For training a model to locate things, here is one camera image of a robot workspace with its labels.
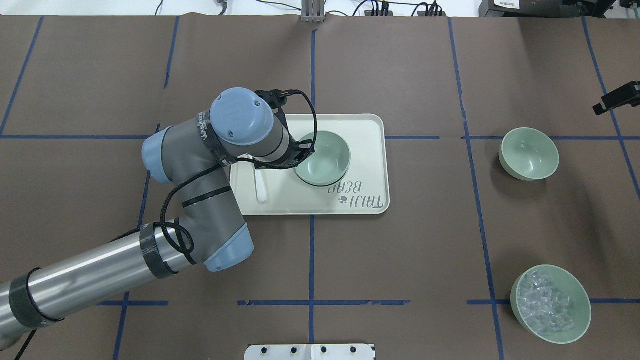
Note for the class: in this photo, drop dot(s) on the white camera pole base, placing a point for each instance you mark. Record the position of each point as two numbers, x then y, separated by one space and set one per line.
331 351

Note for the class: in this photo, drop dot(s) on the green bowl with ice cubes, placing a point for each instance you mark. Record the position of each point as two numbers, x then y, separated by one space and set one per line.
552 304

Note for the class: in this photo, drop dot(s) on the aluminium frame post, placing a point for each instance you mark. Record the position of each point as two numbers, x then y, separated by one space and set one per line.
313 11

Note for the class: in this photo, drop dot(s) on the white plastic spoon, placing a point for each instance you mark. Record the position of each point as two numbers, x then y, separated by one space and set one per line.
260 187

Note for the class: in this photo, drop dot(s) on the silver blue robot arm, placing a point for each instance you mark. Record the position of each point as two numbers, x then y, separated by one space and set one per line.
200 221

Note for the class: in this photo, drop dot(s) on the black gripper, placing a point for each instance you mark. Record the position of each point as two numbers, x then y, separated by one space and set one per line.
300 156

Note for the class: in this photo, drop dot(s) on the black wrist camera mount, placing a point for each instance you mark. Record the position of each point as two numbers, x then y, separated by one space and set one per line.
275 98

